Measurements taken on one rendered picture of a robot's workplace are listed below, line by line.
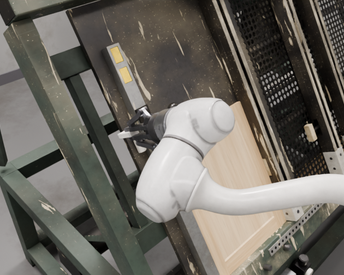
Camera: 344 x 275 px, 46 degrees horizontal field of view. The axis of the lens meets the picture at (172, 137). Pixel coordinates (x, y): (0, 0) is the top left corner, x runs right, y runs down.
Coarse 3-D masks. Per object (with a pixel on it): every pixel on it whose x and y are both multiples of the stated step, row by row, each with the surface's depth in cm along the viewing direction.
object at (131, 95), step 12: (108, 48) 130; (120, 48) 132; (108, 60) 132; (120, 84) 133; (132, 84) 134; (132, 96) 134; (132, 108) 134; (180, 216) 142; (192, 216) 144; (192, 228) 144; (192, 240) 144; (204, 240) 147; (192, 252) 147; (204, 252) 146; (204, 264) 146
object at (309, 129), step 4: (308, 124) 190; (304, 128) 190; (308, 128) 189; (312, 128) 189; (308, 132) 190; (312, 132) 189; (308, 136) 191; (312, 136) 189; (316, 136) 191; (312, 140) 190
